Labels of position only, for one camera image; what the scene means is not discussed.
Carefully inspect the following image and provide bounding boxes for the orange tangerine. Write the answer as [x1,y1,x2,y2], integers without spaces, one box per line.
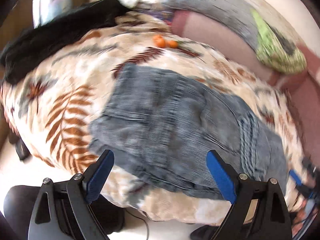
[166,40,179,49]
[152,35,166,48]

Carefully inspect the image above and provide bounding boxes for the orange tangerine front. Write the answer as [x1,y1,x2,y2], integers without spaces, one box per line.
[152,35,166,48]

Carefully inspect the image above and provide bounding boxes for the black garment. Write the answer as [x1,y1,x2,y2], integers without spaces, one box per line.
[1,0,130,85]

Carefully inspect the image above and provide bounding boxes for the green white folded blanket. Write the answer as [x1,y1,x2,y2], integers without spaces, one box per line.
[252,10,307,74]

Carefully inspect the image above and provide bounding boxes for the orange tangerine rear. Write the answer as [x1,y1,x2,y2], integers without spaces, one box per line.
[166,40,179,49]

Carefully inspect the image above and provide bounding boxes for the blue denim jeans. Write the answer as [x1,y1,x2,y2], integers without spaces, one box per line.
[89,64,288,199]

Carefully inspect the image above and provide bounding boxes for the grey quilted pillow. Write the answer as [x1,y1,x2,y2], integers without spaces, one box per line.
[163,0,258,50]

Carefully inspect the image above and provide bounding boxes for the dark grey cloth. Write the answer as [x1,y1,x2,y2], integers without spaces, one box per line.
[269,25,296,55]

